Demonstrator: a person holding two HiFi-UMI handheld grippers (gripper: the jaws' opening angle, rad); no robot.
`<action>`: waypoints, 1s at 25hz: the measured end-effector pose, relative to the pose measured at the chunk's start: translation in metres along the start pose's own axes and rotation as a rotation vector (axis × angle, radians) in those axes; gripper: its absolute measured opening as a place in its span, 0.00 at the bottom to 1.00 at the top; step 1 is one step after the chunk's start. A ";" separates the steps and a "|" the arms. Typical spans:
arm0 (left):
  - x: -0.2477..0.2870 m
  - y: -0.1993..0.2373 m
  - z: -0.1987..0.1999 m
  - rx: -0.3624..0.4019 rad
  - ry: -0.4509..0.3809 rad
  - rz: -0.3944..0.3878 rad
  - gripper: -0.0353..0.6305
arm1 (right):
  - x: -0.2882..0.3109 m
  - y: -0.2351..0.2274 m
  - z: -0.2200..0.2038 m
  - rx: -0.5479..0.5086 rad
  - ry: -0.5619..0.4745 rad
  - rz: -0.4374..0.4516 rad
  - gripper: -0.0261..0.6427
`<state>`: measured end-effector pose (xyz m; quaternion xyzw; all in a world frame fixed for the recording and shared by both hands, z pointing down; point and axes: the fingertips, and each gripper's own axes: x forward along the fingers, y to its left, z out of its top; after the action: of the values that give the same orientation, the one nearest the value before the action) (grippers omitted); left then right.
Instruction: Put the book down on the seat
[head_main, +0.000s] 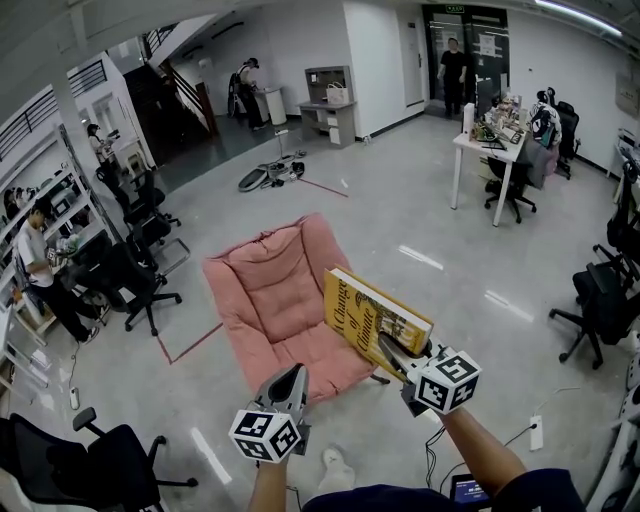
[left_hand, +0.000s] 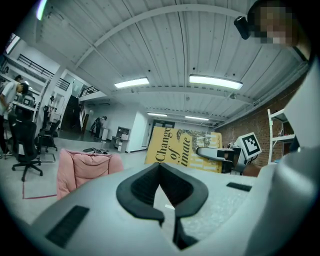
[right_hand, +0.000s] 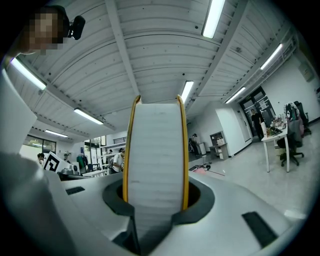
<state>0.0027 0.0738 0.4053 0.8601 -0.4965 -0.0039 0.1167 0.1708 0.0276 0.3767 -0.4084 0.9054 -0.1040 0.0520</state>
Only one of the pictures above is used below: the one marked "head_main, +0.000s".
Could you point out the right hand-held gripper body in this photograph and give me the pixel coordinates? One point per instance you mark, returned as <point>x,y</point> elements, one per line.
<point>447,385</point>

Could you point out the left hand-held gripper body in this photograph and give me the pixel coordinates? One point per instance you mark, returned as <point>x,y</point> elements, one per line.
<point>262,436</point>

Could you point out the yellow book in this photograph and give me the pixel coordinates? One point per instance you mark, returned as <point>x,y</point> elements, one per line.
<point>350,310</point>

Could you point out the pink cushioned lounge chair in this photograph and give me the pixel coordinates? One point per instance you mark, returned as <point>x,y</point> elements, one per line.
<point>270,295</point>

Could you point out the person's right forearm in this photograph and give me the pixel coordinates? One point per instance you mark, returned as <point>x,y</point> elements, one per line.
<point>475,447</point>

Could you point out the person's left forearm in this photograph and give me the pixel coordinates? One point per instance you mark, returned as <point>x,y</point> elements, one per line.
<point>272,487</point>

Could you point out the person's left white shoe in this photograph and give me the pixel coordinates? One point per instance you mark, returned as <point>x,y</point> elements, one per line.
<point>336,470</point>

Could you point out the white power strip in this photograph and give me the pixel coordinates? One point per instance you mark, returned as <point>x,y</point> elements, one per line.
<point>281,132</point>
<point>75,399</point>
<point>535,434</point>

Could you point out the black screen device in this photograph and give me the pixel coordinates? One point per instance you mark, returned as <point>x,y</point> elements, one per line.
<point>467,490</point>

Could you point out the angled red floor tape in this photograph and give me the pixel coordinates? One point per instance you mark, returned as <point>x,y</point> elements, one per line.
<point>171,361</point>

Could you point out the person's dark blue shirt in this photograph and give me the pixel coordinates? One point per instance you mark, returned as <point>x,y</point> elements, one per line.
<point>390,502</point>

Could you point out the black office chair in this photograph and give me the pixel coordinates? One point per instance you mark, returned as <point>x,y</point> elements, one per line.
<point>115,465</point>
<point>120,195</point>
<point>625,235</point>
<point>505,180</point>
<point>605,305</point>
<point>125,285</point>
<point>567,125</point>

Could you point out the straight red floor tape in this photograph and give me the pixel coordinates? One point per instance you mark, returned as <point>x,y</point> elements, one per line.
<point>325,188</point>

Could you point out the white storage rack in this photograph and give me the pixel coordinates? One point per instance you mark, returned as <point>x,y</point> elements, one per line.
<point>622,440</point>

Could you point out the black chair chrome sled base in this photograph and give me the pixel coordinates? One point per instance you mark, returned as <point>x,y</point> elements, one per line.
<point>147,235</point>

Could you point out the grey oval board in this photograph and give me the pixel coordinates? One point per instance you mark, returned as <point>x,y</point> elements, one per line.
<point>252,181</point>

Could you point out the white office desk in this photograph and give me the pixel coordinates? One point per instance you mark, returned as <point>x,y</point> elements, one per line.
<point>467,142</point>

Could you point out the grey jacket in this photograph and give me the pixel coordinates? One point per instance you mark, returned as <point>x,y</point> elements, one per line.
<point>540,162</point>

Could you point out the grey hutch desk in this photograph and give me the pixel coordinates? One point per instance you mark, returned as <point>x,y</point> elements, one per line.
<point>342,127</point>

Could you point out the white upright box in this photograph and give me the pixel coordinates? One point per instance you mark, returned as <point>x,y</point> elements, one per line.
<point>468,120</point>

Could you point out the pile of desk clutter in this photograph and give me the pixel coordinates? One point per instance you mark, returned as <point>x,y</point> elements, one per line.
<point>500,125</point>

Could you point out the black white patterned backpack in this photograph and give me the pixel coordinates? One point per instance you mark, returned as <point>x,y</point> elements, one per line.
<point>542,125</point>

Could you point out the black computer monitor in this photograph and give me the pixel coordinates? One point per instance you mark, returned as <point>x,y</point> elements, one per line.
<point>484,97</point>

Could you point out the white tote bag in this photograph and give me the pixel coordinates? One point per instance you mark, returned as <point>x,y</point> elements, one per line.
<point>338,95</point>

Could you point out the white plastic stool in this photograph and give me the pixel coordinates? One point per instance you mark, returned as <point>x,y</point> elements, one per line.
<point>131,160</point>

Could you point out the white round bin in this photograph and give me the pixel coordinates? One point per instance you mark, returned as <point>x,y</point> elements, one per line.
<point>276,107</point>

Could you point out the white metal shelf rack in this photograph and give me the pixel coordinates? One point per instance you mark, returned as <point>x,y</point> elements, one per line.
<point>87,185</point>

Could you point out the black white headphones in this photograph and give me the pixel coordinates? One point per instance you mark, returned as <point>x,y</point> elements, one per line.
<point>550,95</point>

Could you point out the black glass double door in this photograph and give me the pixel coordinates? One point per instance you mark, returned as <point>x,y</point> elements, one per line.
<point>492,75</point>

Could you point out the white door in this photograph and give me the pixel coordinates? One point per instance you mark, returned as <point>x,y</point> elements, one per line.
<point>417,65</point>

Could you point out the dark staircase with wooden railing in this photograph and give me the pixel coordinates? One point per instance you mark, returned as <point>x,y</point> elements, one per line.
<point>145,100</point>

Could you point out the ceiling tube light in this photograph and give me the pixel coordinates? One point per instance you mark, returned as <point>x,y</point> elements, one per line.
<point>580,16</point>

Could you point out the beige wall panel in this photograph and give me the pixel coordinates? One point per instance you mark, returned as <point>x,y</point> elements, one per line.
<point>629,97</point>

